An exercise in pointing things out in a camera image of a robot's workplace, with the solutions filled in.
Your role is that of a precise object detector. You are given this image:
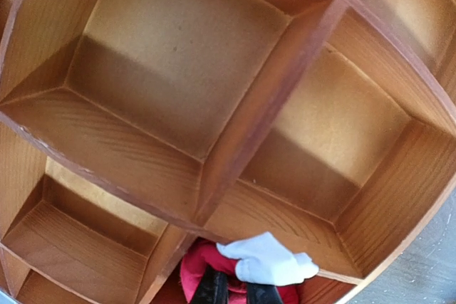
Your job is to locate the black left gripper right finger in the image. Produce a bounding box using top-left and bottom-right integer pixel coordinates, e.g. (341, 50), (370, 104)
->
(247, 283), (283, 304)

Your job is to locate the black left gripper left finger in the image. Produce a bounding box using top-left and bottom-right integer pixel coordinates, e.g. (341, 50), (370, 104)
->
(192, 266), (229, 304)

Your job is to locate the red white underwear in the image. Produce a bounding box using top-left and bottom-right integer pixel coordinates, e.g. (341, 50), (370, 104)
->
(180, 232), (319, 303)

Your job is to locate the wooden compartment tray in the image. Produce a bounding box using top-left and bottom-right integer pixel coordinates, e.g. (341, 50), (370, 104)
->
(1, 0), (455, 303)

